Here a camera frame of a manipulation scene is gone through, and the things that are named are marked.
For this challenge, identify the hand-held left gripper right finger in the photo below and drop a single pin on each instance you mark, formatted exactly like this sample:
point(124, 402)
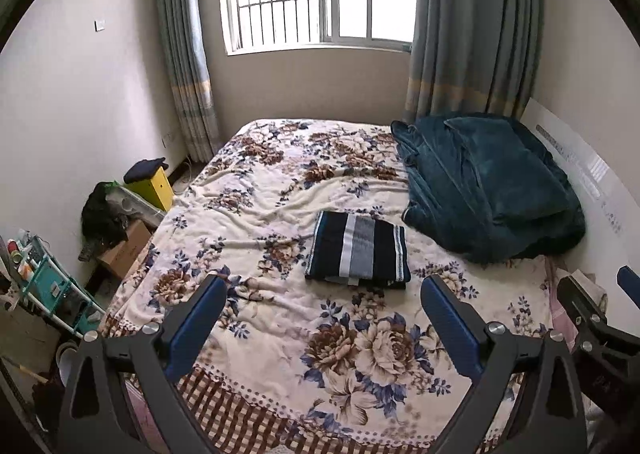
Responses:
point(450, 324)

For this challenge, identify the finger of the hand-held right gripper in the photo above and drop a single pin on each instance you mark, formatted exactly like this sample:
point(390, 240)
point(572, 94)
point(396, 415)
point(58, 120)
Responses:
point(582, 306)
point(630, 286)

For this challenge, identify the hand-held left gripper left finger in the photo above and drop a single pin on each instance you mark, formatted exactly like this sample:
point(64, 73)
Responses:
point(197, 319)

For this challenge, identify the striped knit sweater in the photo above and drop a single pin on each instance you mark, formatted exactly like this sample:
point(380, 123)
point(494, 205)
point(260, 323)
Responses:
point(350, 244)

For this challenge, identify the beige cloth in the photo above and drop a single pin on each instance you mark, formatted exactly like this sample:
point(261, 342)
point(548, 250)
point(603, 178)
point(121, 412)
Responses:
point(592, 286)

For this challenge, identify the floral bed blanket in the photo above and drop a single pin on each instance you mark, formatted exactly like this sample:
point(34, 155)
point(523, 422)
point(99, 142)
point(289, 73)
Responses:
point(280, 334)

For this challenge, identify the cardboard box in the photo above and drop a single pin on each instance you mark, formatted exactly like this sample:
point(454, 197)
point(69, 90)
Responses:
point(127, 251)

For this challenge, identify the teal plush blanket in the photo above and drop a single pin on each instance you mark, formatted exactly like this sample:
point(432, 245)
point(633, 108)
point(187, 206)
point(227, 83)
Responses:
point(450, 214)

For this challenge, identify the white bed headboard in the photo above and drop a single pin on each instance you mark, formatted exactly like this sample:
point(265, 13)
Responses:
point(590, 168)

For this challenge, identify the white plastic item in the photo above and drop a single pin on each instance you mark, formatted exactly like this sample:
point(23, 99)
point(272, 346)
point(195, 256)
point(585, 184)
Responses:
point(137, 204)

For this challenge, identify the yellow box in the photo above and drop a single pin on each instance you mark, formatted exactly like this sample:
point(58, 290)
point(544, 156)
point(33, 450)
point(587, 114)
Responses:
point(155, 189)

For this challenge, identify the black bag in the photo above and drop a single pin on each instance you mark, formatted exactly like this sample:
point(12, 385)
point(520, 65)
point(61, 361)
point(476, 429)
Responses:
point(102, 219)

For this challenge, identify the teal storage rack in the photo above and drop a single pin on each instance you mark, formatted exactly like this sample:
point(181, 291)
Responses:
point(55, 289)

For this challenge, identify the dark cap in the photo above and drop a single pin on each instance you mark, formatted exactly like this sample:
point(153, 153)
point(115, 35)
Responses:
point(144, 170)

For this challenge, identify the teal plush pillow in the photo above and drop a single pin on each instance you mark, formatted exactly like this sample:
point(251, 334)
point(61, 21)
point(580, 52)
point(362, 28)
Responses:
point(505, 168)

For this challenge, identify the wooden stick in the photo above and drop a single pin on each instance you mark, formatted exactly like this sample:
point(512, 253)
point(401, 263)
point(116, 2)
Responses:
point(25, 370)

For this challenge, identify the grey-blue curtain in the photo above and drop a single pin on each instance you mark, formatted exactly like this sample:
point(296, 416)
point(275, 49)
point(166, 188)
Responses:
point(475, 23)
point(187, 48)

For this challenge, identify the white wall switch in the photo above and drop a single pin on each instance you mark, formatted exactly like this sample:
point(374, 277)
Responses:
point(100, 24)

